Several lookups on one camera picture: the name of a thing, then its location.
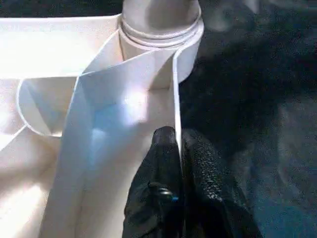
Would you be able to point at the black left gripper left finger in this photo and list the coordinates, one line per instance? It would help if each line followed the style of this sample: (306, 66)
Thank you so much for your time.
(158, 188)

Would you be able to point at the white plastic table top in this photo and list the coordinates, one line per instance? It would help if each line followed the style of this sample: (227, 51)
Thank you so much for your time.
(49, 62)

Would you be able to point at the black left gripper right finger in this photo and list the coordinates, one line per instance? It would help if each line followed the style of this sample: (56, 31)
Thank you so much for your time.
(210, 193)

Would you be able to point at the white plastic table leg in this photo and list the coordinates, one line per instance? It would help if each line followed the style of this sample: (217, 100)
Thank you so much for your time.
(161, 19)

